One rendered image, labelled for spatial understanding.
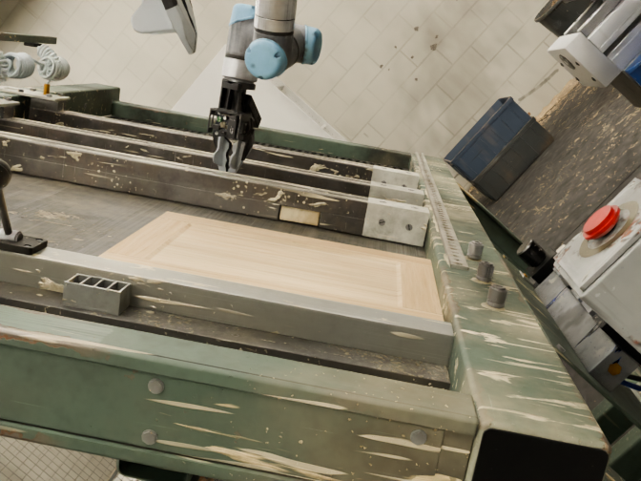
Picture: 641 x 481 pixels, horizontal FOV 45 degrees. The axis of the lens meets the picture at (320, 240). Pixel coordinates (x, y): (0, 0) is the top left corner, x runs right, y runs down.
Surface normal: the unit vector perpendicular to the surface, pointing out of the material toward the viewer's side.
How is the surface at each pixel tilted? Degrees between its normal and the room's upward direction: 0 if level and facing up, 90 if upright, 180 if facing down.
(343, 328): 90
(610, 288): 90
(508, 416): 58
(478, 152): 90
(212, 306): 90
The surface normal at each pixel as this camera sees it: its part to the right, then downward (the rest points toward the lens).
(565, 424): 0.17, -0.96
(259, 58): -0.28, 0.42
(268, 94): -0.07, 0.21
